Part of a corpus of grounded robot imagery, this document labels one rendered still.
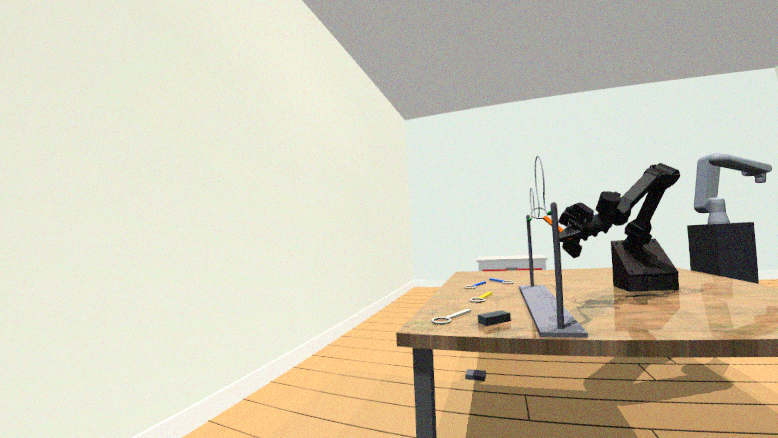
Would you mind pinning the orange handle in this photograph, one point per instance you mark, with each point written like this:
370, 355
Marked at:
545, 218

